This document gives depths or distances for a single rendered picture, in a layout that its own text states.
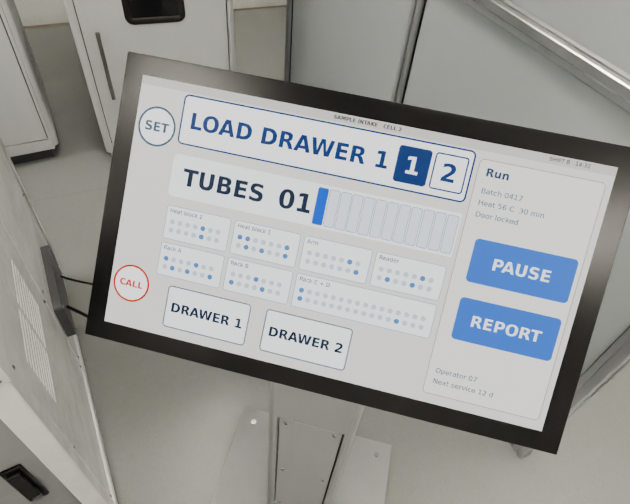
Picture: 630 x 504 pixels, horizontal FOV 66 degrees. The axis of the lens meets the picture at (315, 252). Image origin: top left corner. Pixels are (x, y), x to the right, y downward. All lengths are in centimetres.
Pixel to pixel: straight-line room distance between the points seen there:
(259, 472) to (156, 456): 30
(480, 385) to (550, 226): 17
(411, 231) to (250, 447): 111
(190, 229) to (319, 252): 14
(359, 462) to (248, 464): 31
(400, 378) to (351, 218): 17
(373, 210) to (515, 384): 23
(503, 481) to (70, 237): 175
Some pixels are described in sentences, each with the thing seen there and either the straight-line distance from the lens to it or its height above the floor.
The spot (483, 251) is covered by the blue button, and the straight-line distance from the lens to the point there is 50.
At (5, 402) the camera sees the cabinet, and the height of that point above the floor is 75.
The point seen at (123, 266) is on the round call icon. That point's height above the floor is 103.
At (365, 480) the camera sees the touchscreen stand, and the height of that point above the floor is 4.
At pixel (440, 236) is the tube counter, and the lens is 50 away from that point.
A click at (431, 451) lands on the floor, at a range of 161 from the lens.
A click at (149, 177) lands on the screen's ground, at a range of 55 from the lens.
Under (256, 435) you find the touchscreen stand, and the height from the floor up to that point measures 4.
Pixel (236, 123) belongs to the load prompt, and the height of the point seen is 116.
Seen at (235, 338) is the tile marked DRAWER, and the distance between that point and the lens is 53.
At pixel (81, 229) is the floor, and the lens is 217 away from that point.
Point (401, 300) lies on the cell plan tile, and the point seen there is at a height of 105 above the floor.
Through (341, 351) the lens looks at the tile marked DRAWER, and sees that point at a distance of 52.
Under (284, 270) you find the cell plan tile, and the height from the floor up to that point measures 106.
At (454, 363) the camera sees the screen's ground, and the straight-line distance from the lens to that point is 52.
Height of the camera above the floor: 144
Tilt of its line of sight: 47 degrees down
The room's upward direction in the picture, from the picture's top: 6 degrees clockwise
